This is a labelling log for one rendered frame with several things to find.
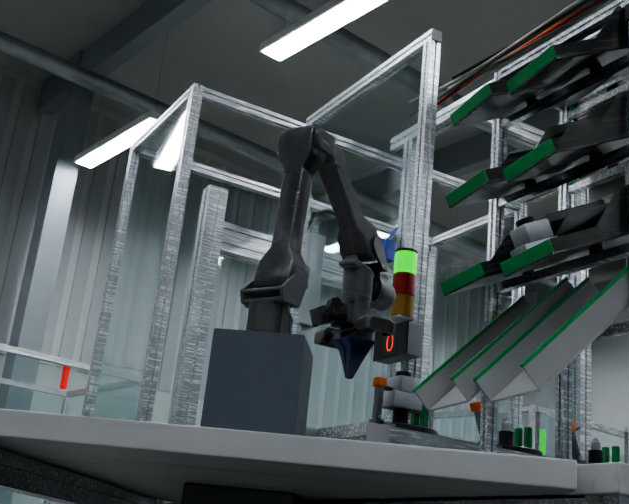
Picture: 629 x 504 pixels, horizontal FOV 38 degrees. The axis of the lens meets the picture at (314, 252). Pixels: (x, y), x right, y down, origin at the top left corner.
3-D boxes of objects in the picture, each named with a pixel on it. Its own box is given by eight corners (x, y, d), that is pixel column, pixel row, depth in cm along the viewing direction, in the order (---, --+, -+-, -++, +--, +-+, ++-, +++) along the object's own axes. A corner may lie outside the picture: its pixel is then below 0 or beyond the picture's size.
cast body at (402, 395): (393, 405, 166) (396, 367, 168) (380, 408, 169) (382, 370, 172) (430, 413, 170) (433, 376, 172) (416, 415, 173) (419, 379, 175)
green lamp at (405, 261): (402, 269, 198) (403, 248, 199) (388, 274, 202) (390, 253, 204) (420, 275, 200) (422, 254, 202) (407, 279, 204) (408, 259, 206)
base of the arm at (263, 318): (242, 335, 141) (246, 298, 143) (248, 345, 147) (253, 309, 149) (286, 338, 141) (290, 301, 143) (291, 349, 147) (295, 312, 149)
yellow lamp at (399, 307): (398, 314, 195) (400, 292, 196) (385, 318, 199) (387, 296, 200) (417, 319, 197) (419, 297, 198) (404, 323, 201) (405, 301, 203)
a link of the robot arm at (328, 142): (315, 134, 155) (340, 110, 163) (275, 141, 159) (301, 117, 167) (369, 279, 166) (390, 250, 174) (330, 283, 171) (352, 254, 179)
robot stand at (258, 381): (194, 461, 132) (213, 327, 138) (213, 472, 145) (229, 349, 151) (290, 470, 130) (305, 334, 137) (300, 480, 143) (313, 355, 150)
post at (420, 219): (402, 460, 187) (431, 39, 220) (394, 461, 190) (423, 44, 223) (414, 462, 189) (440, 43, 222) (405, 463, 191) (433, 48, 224)
